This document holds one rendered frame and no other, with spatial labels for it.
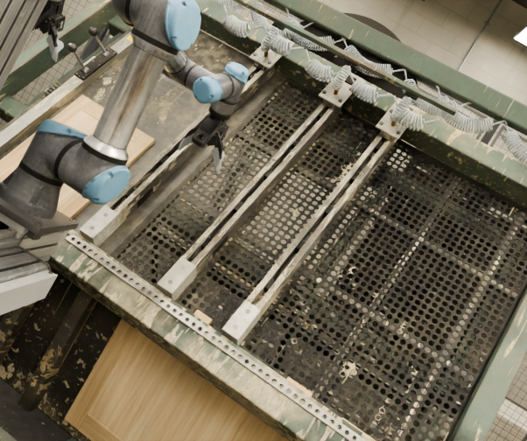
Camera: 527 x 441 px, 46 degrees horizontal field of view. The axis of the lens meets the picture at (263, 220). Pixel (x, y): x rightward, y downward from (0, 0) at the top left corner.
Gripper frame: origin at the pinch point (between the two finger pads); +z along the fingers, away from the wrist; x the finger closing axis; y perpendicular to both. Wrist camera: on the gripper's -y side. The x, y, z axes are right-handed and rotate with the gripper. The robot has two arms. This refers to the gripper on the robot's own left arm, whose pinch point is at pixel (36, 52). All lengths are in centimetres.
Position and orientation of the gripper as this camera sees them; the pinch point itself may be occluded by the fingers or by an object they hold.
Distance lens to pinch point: 230.9
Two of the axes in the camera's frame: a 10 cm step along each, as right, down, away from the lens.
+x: -8.5, -5.2, 0.9
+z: -3.9, 7.4, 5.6
